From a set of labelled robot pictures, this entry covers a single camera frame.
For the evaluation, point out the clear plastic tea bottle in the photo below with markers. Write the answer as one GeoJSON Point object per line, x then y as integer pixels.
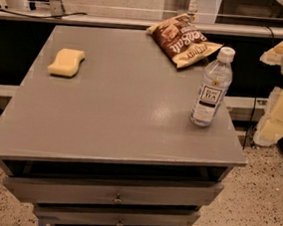
{"type": "Point", "coordinates": [215, 83]}

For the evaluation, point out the brown chip bag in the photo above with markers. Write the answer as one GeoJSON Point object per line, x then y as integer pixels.
{"type": "Point", "coordinates": [181, 41]}

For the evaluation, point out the middle grey drawer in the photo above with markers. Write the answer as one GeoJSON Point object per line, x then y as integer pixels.
{"type": "Point", "coordinates": [117, 216]}

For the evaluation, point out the top grey drawer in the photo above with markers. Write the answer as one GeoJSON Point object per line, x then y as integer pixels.
{"type": "Point", "coordinates": [110, 192]}

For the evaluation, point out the yellow sponge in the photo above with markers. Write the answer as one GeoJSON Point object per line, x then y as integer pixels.
{"type": "Point", "coordinates": [66, 63]}

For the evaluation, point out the grey drawer cabinet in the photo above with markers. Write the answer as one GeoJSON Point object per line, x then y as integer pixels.
{"type": "Point", "coordinates": [124, 115]}

